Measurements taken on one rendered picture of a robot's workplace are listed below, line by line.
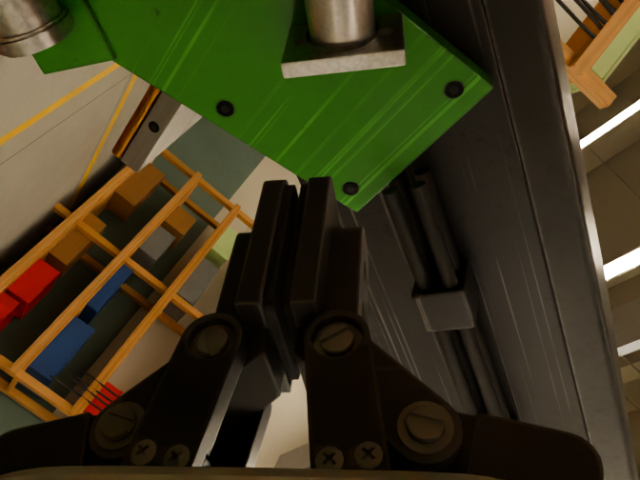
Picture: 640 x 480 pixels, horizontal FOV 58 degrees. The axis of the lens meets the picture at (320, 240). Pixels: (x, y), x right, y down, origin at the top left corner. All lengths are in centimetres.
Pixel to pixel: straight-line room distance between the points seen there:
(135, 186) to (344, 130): 633
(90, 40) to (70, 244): 573
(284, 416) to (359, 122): 658
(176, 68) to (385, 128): 12
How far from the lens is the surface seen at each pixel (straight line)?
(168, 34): 32
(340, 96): 32
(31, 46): 31
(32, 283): 575
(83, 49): 34
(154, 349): 642
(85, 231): 608
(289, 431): 685
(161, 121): 50
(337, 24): 26
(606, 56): 324
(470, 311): 38
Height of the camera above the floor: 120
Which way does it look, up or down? 10 degrees up
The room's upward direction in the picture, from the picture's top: 130 degrees clockwise
